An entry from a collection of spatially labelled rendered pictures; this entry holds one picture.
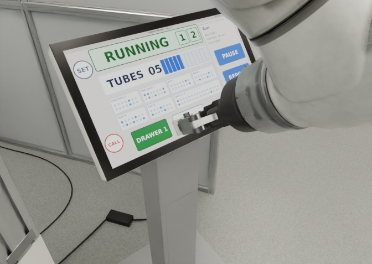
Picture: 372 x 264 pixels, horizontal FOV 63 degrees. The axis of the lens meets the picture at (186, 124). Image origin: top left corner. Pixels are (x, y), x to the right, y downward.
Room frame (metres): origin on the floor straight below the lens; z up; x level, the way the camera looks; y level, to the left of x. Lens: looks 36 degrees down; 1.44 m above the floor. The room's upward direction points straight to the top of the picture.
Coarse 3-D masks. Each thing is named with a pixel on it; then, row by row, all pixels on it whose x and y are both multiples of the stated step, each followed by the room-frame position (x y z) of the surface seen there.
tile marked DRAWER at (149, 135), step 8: (160, 120) 0.58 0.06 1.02; (144, 128) 0.55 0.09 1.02; (152, 128) 0.56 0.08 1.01; (160, 128) 0.56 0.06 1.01; (168, 128) 0.57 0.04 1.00; (136, 136) 0.53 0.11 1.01; (144, 136) 0.54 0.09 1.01; (152, 136) 0.54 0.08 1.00; (160, 136) 0.55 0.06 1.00; (168, 136) 0.56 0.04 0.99; (136, 144) 0.52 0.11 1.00; (144, 144) 0.52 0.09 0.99; (152, 144) 0.53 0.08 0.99
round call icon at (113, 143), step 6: (114, 132) 0.52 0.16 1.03; (120, 132) 0.52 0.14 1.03; (102, 138) 0.50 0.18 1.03; (108, 138) 0.50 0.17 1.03; (114, 138) 0.51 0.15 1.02; (120, 138) 0.51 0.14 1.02; (108, 144) 0.49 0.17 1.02; (114, 144) 0.50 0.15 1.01; (120, 144) 0.50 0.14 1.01; (108, 150) 0.49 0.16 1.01; (114, 150) 0.49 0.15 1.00; (120, 150) 0.49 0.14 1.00; (108, 156) 0.48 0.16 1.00
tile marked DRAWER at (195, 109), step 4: (200, 104) 0.65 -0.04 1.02; (188, 108) 0.63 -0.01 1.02; (192, 108) 0.63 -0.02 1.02; (196, 108) 0.63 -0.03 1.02; (200, 108) 0.64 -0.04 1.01; (180, 112) 0.61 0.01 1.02; (184, 112) 0.61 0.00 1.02; (192, 112) 0.62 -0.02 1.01; (196, 112) 0.63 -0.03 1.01; (172, 116) 0.59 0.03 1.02; (176, 116) 0.60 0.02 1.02; (180, 116) 0.60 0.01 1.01
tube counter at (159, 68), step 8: (200, 48) 0.76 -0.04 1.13; (168, 56) 0.70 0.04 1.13; (176, 56) 0.71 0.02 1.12; (184, 56) 0.72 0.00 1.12; (192, 56) 0.73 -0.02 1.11; (200, 56) 0.74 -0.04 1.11; (208, 56) 0.75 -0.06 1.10; (144, 64) 0.66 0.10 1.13; (152, 64) 0.67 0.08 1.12; (160, 64) 0.67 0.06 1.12; (168, 64) 0.68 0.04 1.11; (176, 64) 0.69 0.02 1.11; (184, 64) 0.70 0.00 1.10; (192, 64) 0.71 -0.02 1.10; (200, 64) 0.72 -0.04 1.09; (152, 72) 0.65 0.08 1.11; (160, 72) 0.66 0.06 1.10; (168, 72) 0.67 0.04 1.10; (176, 72) 0.68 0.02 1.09
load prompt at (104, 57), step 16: (160, 32) 0.73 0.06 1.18; (176, 32) 0.75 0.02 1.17; (192, 32) 0.78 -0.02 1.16; (96, 48) 0.64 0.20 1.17; (112, 48) 0.65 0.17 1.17; (128, 48) 0.67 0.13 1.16; (144, 48) 0.69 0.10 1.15; (160, 48) 0.70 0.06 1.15; (176, 48) 0.72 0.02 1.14; (96, 64) 0.61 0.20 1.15; (112, 64) 0.62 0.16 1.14
